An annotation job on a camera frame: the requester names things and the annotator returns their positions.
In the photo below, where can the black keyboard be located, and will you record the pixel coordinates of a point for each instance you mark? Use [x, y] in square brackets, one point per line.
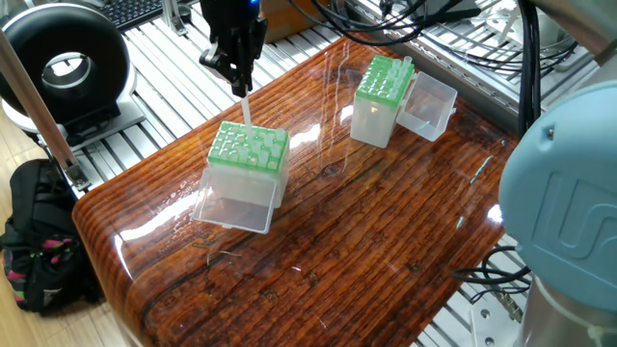
[130, 12]

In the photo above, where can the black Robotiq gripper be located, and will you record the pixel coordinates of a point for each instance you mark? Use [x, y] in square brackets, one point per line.
[236, 21]

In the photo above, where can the brown wooden pole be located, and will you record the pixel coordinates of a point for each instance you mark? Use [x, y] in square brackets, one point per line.
[39, 116]

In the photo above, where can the cardboard box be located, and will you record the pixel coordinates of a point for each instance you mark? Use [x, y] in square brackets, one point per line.
[289, 14]

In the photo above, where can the clear pipette box green rack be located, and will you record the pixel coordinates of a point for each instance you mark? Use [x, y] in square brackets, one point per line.
[381, 96]
[246, 169]

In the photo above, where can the black backpack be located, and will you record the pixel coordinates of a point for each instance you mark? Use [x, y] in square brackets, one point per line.
[43, 241]

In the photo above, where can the silver metal bracket post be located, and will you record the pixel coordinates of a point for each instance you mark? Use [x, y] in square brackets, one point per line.
[177, 14]

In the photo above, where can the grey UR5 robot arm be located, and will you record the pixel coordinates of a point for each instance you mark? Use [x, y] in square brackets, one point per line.
[569, 222]

